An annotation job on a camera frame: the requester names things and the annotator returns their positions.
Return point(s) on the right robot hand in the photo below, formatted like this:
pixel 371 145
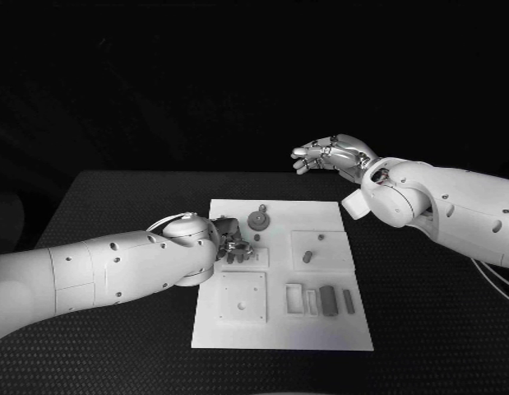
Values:
pixel 338 154

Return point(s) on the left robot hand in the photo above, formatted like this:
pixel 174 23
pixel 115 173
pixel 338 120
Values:
pixel 231 239

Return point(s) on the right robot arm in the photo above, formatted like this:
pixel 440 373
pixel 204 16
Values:
pixel 455 210

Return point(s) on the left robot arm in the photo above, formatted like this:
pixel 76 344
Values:
pixel 103 271

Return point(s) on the white task board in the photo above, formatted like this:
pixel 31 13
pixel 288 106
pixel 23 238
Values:
pixel 280 324

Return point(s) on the grey gear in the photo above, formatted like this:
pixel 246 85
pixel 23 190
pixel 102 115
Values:
pixel 259 220

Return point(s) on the grey oblong plug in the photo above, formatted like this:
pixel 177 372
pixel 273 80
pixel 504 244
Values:
pixel 308 257

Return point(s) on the thick grey cylinder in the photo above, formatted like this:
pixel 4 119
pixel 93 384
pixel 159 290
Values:
pixel 328 301

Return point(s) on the thin grey cylinder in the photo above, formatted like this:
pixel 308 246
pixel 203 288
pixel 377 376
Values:
pixel 348 301

